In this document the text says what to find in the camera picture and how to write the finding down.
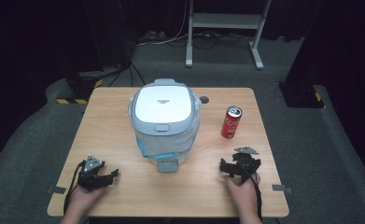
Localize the person's left hand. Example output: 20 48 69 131
65 183 108 217

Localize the grey metal stand frame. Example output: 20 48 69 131
185 0 274 71

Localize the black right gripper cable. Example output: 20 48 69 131
238 161 263 222

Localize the grey tape piece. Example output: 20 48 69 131
47 185 67 195
271 184 293 196

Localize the white floor cable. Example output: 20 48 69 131
135 0 191 48

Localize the black floor cables bundle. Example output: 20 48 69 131
138 29 253 50

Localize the translucent bin liner bag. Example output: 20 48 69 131
127 92 203 160

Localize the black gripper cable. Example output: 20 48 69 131
238 161 263 222
63 161 87 216

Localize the black floor cable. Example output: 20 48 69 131
108 60 147 89

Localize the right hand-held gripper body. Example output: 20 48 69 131
228 147 262 185

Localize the red soda can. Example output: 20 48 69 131
220 105 244 140

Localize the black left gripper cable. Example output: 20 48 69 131
63 161 87 216

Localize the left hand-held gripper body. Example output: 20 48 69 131
77 154 113 191

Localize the white grey pedal trash bin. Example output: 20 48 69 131
128 77 203 174

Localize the person's right hand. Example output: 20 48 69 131
224 172 261 217

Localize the black base with striped tape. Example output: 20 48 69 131
277 81 326 109
56 70 105 105

